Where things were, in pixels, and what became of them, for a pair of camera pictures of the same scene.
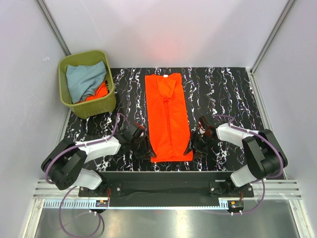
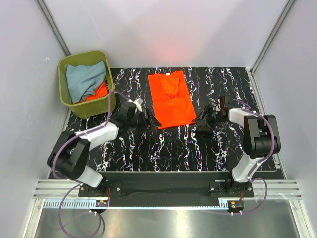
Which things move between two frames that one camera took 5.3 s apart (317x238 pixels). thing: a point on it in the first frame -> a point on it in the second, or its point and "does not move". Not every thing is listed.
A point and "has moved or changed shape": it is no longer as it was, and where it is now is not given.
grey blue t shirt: (82, 80) does not move
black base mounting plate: (170, 189) does not move
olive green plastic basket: (92, 107) does not move
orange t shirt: (168, 126) has moved or changed shape
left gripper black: (145, 141) -> (149, 123)
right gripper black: (201, 151) -> (209, 126)
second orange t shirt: (101, 91) does not move
